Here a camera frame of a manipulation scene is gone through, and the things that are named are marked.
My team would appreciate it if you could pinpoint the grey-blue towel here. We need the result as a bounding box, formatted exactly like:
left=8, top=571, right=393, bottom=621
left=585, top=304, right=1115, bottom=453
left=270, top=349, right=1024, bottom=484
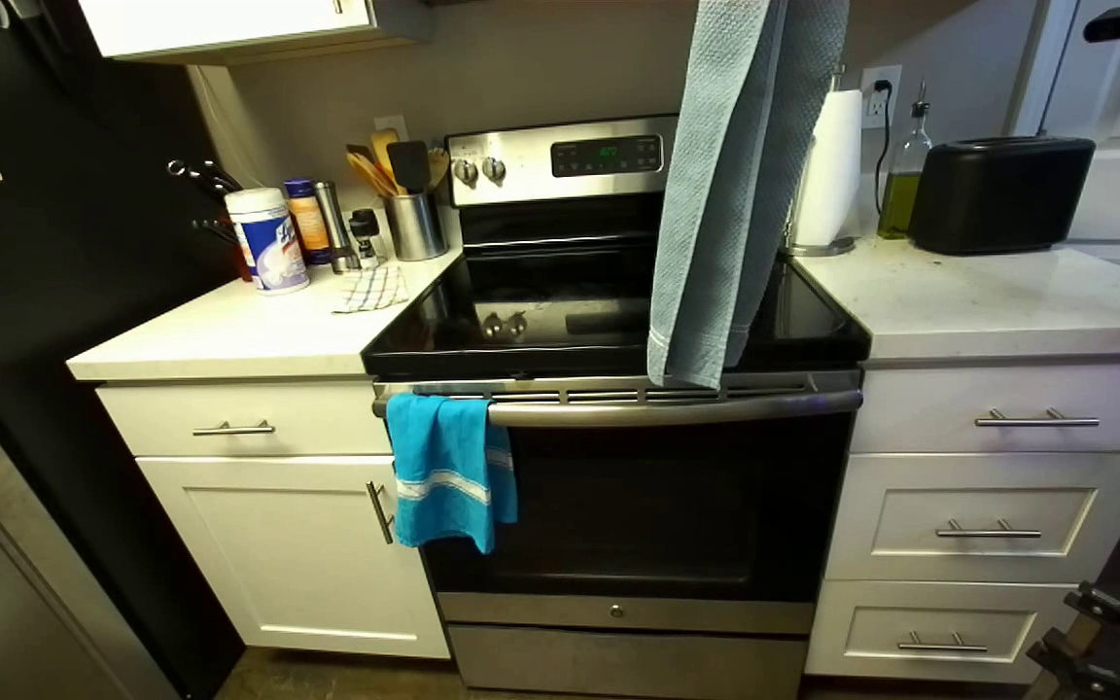
left=641, top=0, right=851, bottom=398

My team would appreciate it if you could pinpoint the bright blue striped towel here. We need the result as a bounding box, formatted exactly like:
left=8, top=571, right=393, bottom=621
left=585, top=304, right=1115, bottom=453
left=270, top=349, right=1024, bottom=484
left=383, top=390, right=523, bottom=559

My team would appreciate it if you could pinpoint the stainless steel black oven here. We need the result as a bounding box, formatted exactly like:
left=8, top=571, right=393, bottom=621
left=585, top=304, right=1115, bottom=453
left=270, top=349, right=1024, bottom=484
left=361, top=112, right=873, bottom=700

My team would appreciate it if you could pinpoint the white paper towel roll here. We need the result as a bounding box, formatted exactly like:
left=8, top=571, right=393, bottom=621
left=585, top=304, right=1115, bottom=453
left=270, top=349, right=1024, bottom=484
left=790, top=87, right=869, bottom=253

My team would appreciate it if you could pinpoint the steel utensil holder cup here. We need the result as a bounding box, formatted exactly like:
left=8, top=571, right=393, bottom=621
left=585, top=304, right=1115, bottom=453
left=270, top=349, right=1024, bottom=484
left=384, top=191, right=445, bottom=263

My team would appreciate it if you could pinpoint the white lattice trivet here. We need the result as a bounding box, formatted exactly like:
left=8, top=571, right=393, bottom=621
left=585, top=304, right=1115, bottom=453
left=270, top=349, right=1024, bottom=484
left=332, top=263, right=412, bottom=319

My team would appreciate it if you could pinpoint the small dark shaker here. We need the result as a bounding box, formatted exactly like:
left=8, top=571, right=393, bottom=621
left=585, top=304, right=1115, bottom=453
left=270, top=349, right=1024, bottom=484
left=345, top=206, right=390, bottom=270

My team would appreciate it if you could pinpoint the black spatula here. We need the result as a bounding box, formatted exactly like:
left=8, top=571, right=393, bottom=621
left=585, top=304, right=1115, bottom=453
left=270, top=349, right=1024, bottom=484
left=384, top=136, right=436, bottom=199

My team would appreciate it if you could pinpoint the steel shaker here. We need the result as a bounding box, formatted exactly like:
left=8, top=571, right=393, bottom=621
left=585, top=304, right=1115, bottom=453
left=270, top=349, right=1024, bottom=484
left=317, top=178, right=357, bottom=275

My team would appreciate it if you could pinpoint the wooden spoon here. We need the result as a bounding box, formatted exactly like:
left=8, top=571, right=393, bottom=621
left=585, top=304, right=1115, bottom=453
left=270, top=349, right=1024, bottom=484
left=344, top=129, right=406, bottom=204

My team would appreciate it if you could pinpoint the orange-brown spice bottle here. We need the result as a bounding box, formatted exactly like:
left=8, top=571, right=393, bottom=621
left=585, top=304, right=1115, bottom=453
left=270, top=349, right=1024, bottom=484
left=280, top=174, right=340, bottom=270

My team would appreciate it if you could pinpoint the white disinfectant wipes canister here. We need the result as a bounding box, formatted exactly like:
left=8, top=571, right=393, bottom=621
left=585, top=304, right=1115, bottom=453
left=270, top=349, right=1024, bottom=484
left=221, top=184, right=313, bottom=295

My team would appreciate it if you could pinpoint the white base cabinet with door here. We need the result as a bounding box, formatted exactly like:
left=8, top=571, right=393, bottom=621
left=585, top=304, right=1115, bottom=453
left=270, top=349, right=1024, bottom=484
left=94, top=379, right=455, bottom=663

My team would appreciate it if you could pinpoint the olive oil glass bottle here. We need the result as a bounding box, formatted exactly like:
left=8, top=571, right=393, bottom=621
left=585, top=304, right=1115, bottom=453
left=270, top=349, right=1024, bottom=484
left=880, top=88, right=936, bottom=243

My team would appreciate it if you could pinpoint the white three-drawer base cabinet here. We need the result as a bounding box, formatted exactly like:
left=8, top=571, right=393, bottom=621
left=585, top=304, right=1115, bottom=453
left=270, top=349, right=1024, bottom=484
left=805, top=358, right=1120, bottom=687

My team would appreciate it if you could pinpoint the black toaster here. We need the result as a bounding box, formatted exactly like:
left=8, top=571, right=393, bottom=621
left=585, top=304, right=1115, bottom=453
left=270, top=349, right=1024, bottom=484
left=910, top=134, right=1096, bottom=257

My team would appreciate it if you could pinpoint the black refrigerator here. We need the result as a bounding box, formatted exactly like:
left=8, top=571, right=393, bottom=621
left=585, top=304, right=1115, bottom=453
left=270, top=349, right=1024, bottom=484
left=0, top=0, right=244, bottom=700

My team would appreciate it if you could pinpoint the black clamp tool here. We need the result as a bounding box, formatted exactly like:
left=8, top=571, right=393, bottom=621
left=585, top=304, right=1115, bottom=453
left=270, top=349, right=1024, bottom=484
left=1024, top=580, right=1120, bottom=700

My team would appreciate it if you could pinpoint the steel oven door handle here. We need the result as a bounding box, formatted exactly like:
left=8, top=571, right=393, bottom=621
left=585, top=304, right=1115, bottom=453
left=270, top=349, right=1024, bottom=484
left=368, top=387, right=869, bottom=432

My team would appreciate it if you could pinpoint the white wall outlet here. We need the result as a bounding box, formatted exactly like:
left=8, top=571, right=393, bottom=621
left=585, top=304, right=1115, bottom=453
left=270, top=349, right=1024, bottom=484
left=858, top=61, right=906, bottom=134

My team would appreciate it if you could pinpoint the white wall cabinet over counter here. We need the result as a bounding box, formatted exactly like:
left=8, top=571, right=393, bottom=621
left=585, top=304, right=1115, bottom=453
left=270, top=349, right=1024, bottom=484
left=74, top=0, right=390, bottom=66

